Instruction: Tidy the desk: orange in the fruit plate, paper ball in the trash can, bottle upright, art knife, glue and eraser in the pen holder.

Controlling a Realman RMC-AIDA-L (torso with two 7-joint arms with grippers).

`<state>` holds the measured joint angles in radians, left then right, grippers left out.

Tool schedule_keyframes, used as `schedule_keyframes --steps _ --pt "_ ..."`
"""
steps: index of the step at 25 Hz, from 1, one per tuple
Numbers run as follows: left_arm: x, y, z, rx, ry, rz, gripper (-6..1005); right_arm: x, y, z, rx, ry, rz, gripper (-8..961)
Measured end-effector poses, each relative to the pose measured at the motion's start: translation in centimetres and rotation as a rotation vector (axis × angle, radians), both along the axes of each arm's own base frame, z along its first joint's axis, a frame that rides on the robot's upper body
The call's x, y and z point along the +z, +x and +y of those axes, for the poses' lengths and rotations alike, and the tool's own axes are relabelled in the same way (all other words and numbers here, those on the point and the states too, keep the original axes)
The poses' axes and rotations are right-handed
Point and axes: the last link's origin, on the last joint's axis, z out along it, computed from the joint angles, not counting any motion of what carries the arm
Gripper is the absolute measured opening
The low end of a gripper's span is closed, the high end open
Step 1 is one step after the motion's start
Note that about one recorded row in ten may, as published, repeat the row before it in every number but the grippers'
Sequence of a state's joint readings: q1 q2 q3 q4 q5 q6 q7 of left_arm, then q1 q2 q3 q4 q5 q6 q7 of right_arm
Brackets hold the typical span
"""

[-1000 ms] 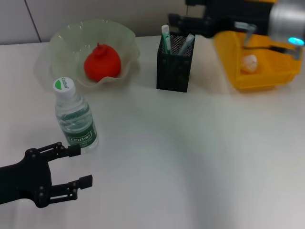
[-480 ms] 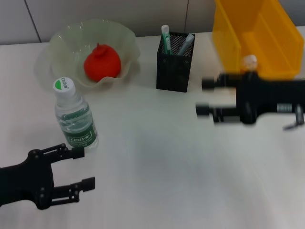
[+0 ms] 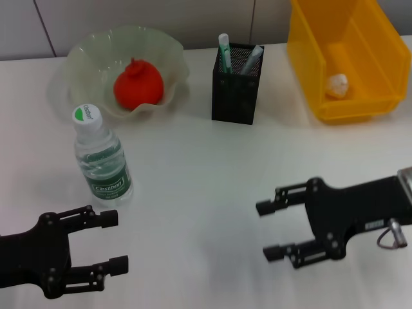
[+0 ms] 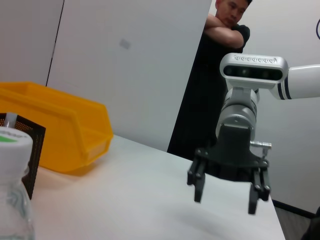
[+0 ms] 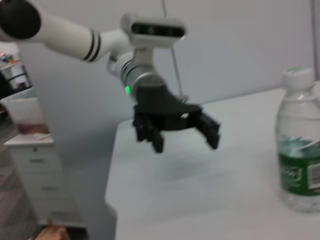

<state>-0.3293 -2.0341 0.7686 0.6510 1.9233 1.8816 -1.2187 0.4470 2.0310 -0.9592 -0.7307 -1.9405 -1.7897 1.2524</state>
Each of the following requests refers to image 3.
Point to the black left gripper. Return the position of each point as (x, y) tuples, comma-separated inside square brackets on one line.
[(35, 251)]

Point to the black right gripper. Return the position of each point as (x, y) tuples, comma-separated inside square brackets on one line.
[(347, 212)]

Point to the clear green-label water bottle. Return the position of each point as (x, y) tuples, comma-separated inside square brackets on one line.
[(99, 154)]

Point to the white paper ball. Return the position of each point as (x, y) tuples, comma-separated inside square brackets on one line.
[(336, 85)]

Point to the silver glitter marker pen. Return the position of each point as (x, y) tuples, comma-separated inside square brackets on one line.
[(251, 59)]

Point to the mint green utility knife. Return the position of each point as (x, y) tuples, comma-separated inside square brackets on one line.
[(225, 54)]

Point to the black mesh pen holder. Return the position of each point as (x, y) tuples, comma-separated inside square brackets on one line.
[(235, 96)]

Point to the translucent wavy fruit plate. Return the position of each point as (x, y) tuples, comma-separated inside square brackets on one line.
[(154, 54)]

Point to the yellow plastic storage bin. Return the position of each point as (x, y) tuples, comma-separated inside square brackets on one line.
[(370, 48)]

